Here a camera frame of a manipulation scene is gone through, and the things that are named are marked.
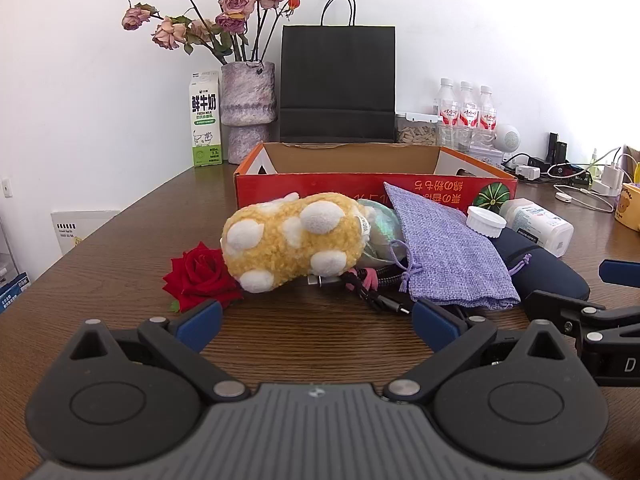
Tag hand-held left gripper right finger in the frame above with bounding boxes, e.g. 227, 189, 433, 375
382, 297, 568, 403

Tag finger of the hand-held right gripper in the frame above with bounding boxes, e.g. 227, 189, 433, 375
522, 289, 640, 343
599, 258, 640, 287

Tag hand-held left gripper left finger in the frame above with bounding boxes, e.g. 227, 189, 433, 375
67, 300, 251, 403

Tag navy blue soft case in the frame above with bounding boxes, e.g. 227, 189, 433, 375
492, 227, 592, 306

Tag red rose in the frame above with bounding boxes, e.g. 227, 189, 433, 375
162, 241, 246, 313

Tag braided cable with pink tie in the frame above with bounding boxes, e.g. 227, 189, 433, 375
306, 264, 420, 319

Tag purple drawstring pouch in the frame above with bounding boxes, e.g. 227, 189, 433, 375
382, 181, 522, 311

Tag white cotton swab box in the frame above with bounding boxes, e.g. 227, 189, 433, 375
500, 198, 575, 258

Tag yellow spotted plush toy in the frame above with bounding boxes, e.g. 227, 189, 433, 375
220, 191, 373, 295

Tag iridescent plastic bag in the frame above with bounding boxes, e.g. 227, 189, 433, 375
356, 199, 416, 266

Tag white plastic lid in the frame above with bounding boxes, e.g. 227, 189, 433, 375
466, 206, 507, 240

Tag red cardboard box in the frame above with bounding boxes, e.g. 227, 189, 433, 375
233, 141, 519, 217

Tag clear container of seeds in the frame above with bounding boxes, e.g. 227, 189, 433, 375
395, 111, 443, 147

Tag yellow bear mug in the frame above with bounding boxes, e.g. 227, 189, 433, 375
615, 182, 640, 232

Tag black power strip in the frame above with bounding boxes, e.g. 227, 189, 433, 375
525, 156, 591, 181

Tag black power adapter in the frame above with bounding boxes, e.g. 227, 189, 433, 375
547, 132, 569, 163

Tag white flat carton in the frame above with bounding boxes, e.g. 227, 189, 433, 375
50, 210, 123, 256

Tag white tin box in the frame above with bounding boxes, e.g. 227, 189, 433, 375
470, 144, 506, 169

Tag white round speaker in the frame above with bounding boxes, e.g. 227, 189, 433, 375
495, 124, 521, 152

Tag clear glass jar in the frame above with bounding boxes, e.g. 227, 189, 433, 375
437, 125, 473, 154

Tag blue boxes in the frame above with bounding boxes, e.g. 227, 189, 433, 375
0, 270, 32, 314

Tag white green milk carton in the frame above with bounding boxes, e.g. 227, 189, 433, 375
188, 71, 223, 167

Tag water bottle with red label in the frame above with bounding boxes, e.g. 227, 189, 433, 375
433, 78, 460, 131
458, 81, 480, 132
477, 85, 499, 134

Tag purple stone vase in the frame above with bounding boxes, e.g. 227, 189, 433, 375
220, 61, 277, 165

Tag black paper bag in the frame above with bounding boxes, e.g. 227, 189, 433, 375
278, 0, 397, 145

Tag dried rose bouquet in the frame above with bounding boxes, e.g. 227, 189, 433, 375
121, 0, 301, 66

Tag white wall charger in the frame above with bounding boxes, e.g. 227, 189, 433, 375
592, 161, 626, 196

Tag white cable with round puck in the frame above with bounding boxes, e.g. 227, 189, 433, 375
552, 183, 616, 214

